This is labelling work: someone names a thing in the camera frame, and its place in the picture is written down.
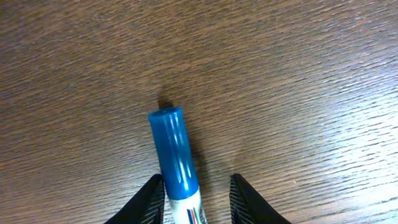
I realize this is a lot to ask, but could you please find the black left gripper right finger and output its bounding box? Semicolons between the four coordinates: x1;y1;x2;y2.
229;174;290;224

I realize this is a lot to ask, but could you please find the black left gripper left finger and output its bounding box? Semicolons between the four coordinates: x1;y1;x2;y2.
105;174;165;224

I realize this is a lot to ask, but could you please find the blue white marker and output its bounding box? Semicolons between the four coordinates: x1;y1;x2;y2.
148;107;208;224

